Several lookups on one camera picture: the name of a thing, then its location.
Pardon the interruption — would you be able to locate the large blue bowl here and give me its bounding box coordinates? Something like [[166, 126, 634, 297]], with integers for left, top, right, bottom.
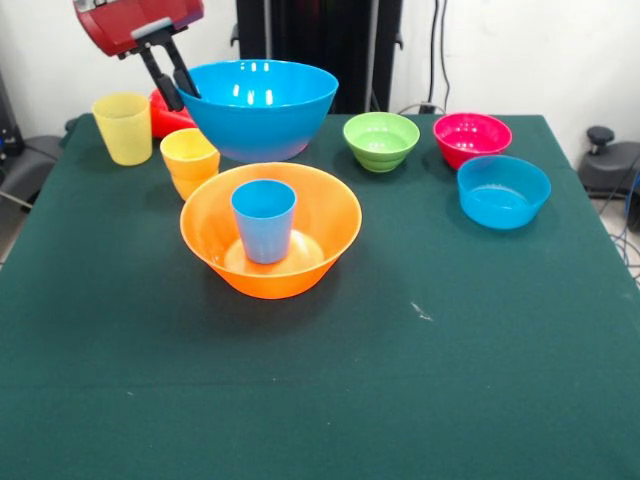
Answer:
[[177, 59, 340, 163]]

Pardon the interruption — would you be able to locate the dark green table cloth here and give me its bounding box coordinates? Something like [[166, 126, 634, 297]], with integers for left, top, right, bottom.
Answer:
[[0, 112, 640, 480]]

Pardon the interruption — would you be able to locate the light blue shallow bowl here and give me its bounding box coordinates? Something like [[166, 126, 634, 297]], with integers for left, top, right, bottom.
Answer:
[[456, 154, 553, 231]]

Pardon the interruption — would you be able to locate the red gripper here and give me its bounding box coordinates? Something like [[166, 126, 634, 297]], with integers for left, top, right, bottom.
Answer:
[[72, 0, 205, 113]]

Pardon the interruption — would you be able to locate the red cup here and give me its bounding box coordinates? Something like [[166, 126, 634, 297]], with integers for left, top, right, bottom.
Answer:
[[148, 88, 199, 140]]

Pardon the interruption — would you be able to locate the green bowl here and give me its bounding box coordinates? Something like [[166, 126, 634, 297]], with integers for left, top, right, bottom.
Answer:
[[342, 112, 421, 174]]

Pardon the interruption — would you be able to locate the large orange bowl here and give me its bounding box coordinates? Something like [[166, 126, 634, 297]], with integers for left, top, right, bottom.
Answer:
[[179, 161, 364, 301]]

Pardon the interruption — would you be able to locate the pink bowl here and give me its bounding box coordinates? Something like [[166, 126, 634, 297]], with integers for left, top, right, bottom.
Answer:
[[432, 112, 514, 172]]

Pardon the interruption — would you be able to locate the small yellow orange cup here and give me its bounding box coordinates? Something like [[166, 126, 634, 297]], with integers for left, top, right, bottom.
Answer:
[[159, 127, 222, 202]]

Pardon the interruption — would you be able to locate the black wall cable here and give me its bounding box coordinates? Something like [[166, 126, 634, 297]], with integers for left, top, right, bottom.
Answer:
[[428, 0, 454, 109]]

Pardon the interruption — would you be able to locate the blue cup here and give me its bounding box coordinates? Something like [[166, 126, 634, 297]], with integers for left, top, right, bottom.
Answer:
[[230, 179, 298, 266]]

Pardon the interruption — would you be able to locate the pale yellow cup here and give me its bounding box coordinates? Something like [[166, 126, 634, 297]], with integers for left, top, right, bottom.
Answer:
[[91, 92, 153, 167]]

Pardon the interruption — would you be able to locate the black equipment box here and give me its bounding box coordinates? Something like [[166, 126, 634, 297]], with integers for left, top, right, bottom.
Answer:
[[0, 69, 26, 156]]

